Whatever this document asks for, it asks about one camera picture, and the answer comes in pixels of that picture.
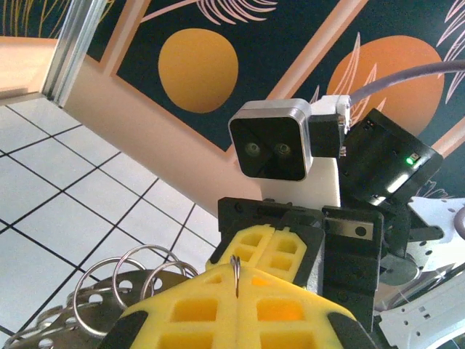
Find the aluminium frame post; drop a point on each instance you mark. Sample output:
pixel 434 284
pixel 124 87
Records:
pixel 72 54

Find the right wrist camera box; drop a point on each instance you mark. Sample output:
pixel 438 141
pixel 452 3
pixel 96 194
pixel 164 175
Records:
pixel 269 134

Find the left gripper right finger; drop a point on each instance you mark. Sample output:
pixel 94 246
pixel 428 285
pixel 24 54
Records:
pixel 316 310

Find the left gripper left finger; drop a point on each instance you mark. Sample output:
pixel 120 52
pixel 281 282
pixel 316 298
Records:
pixel 156 312

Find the white right camera bracket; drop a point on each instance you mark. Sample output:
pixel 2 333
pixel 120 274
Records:
pixel 319 181

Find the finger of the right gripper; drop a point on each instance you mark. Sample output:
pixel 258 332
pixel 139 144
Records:
pixel 227 252
pixel 312 254

